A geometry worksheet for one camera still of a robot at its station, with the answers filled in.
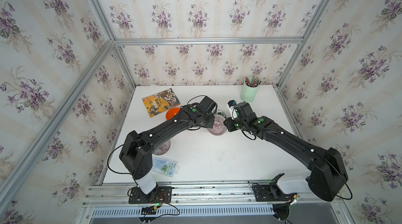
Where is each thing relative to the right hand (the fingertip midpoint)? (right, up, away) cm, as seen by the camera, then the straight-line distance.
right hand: (227, 121), depth 83 cm
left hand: (-8, -2, -1) cm, 8 cm away
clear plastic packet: (-34, -24, -1) cm, 41 cm away
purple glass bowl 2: (-35, -16, +4) cm, 39 cm away
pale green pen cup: (+18, +19, +20) cm, 33 cm away
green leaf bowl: (-1, +3, +15) cm, 15 cm away
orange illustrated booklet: (-44, +9, +25) cm, 52 cm away
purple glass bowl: (-4, -4, +1) cm, 6 cm away
